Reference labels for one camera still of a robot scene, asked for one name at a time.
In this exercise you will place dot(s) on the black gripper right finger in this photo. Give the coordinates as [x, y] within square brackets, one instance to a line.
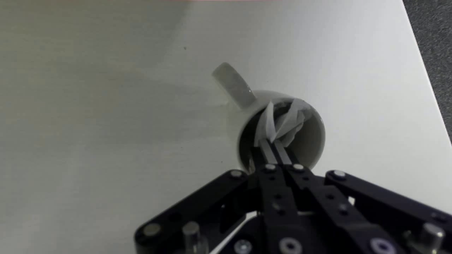
[363, 217]

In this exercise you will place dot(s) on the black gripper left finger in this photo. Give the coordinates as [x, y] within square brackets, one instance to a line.
[236, 213]

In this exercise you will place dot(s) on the white paper mug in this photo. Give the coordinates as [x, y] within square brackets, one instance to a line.
[244, 107]

